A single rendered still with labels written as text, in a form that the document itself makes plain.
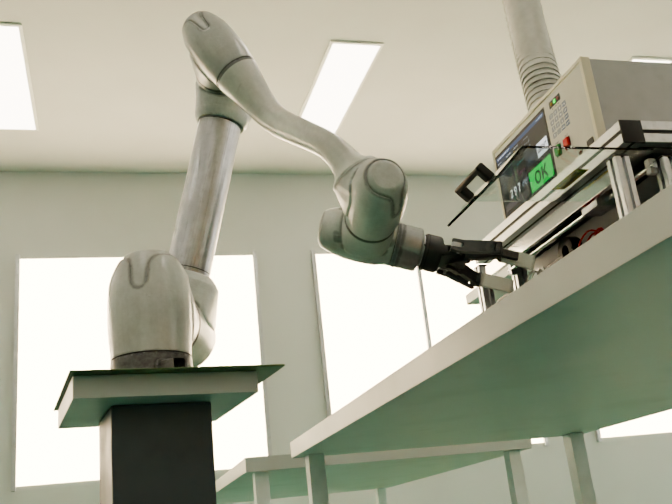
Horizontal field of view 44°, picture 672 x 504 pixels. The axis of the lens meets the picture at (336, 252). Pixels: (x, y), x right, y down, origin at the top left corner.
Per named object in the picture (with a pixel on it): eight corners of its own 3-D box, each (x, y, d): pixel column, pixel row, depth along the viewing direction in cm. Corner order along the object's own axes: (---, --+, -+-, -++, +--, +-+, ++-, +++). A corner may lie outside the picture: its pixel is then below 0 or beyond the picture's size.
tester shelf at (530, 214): (624, 141, 152) (619, 119, 154) (475, 263, 214) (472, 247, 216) (821, 146, 164) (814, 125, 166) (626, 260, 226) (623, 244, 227)
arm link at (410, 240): (393, 233, 177) (421, 240, 177) (385, 272, 173) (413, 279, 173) (401, 215, 168) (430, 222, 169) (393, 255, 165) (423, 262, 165)
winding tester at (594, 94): (600, 146, 165) (579, 55, 171) (505, 227, 204) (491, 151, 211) (765, 150, 175) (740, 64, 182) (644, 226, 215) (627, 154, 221)
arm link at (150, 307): (96, 356, 154) (94, 244, 161) (125, 374, 171) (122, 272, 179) (183, 346, 154) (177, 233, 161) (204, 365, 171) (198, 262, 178)
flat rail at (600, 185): (619, 177, 153) (615, 162, 154) (482, 281, 210) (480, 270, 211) (624, 177, 154) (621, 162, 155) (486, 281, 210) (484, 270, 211)
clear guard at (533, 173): (498, 176, 145) (492, 144, 147) (447, 226, 167) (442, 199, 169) (661, 177, 153) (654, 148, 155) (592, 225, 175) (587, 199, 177)
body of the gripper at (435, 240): (428, 225, 168) (473, 236, 169) (419, 242, 176) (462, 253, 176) (422, 259, 165) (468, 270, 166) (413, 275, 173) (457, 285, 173)
